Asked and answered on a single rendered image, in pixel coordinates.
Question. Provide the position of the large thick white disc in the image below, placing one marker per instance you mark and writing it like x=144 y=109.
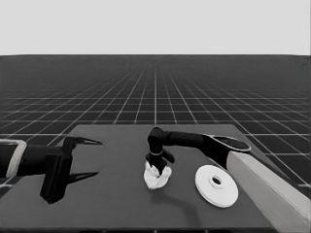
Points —
x=223 y=197

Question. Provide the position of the white round carrier with pins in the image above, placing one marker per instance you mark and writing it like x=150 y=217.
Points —
x=162 y=184

